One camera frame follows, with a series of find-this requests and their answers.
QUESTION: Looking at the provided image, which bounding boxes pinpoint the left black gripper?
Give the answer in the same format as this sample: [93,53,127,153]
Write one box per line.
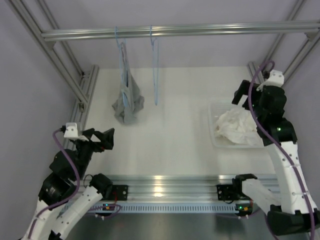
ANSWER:
[74,127,114,181]

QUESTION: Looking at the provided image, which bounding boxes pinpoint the white tank top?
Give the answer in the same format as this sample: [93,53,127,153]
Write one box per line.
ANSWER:
[214,108,263,147]

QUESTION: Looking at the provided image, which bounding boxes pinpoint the blue wire hanger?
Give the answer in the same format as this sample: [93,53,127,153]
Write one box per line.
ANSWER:
[149,25,160,106]
[114,26,129,108]

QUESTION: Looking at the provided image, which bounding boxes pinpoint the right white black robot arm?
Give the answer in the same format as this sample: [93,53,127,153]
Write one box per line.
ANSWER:
[232,80,320,240]

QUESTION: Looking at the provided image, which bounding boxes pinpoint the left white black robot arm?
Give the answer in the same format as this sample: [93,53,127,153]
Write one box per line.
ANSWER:
[22,128,115,240]

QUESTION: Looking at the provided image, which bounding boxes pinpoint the grey tank top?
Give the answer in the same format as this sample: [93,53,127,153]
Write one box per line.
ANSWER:
[112,46,145,125]

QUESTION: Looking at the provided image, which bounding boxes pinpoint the clear plastic basket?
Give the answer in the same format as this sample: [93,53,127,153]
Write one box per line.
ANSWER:
[208,98,264,149]

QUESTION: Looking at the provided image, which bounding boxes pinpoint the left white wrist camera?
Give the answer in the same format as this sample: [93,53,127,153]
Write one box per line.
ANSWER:
[62,122,83,140]

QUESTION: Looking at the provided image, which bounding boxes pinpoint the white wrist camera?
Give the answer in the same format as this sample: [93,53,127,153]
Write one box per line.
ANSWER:
[256,70,285,92]
[62,122,83,140]

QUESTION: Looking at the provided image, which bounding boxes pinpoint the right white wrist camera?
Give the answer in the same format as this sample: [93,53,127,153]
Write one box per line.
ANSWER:
[256,70,285,92]

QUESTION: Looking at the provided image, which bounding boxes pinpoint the aluminium frame left posts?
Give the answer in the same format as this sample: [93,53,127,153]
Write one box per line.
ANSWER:
[4,0,101,151]

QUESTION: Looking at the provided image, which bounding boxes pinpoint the aluminium frame posts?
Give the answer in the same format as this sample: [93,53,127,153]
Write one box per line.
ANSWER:
[4,0,101,151]
[246,0,320,101]

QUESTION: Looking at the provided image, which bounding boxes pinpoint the slotted cable duct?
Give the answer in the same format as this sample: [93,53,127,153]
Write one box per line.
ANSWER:
[87,202,239,214]

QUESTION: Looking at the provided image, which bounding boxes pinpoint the aluminium frame right posts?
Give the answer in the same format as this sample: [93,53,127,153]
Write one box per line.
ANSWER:
[246,0,320,101]

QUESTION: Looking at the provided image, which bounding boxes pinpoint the aluminium hanging rail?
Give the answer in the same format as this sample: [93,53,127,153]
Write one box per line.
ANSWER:
[40,19,320,42]

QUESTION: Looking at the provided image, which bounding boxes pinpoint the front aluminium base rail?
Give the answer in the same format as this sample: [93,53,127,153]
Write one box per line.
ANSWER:
[109,174,235,203]

